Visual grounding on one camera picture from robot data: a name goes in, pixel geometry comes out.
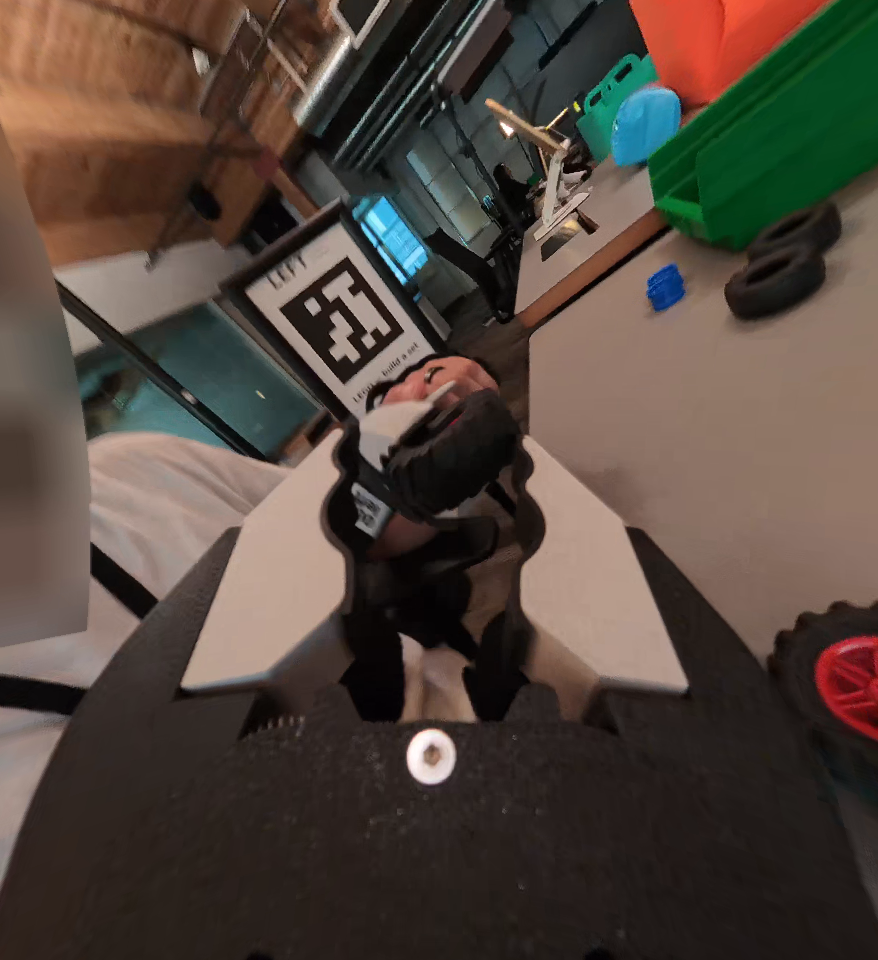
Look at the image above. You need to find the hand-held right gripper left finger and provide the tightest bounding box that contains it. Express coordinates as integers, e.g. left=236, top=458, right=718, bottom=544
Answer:
left=180, top=429, right=357, bottom=695

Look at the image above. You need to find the loose black toy tire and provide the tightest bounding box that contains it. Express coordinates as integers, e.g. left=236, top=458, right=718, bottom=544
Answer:
left=750, top=201, right=843, bottom=260
left=724, top=241, right=827, bottom=322

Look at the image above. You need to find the wooden board white stand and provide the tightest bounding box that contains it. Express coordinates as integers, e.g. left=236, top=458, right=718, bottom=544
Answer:
left=484, top=97, right=597, bottom=241

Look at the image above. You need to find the person's left hand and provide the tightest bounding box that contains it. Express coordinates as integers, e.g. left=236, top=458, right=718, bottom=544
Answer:
left=388, top=354, right=501, bottom=412

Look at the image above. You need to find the green plastic bin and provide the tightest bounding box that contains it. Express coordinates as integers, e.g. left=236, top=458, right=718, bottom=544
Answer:
left=647, top=0, right=878, bottom=252

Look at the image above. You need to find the green carry bag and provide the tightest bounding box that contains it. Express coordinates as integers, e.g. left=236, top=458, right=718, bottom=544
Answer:
left=575, top=54, right=659, bottom=162

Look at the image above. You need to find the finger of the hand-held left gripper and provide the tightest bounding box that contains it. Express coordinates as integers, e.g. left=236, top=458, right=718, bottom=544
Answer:
left=358, top=382, right=456, bottom=483

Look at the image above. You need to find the black shoulder strap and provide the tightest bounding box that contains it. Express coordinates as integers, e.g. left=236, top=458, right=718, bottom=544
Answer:
left=0, top=543, right=161, bottom=717

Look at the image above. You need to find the silver air duct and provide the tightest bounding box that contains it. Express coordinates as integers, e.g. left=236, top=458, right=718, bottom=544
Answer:
left=292, top=30, right=380, bottom=140

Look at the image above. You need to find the white ceiling air vent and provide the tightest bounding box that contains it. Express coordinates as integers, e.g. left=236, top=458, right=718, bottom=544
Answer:
left=330, top=0, right=410, bottom=46

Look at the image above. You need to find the black rubber toy tire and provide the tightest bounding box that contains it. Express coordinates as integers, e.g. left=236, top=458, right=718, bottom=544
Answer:
left=385, top=390, right=524, bottom=522

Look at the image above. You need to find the black toy wheel red rim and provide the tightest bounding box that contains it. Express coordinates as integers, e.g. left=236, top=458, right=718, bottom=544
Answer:
left=767, top=598, right=878, bottom=819

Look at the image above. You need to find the light blue plastic bag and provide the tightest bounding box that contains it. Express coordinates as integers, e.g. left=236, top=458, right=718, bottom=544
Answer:
left=610, top=86, right=683, bottom=168

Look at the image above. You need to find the black framed marker sign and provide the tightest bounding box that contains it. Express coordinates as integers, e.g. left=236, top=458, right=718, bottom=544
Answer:
left=219, top=198, right=451, bottom=421

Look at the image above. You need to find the orange plastic bin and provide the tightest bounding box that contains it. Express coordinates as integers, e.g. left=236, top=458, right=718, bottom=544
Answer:
left=628, top=0, right=833, bottom=106

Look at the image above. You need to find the blue toy wheel rim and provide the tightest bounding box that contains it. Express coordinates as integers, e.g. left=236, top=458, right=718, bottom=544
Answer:
left=646, top=262, right=689, bottom=313

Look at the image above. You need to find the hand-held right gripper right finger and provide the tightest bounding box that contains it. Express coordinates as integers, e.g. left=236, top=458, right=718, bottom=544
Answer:
left=499, top=435, right=691, bottom=721

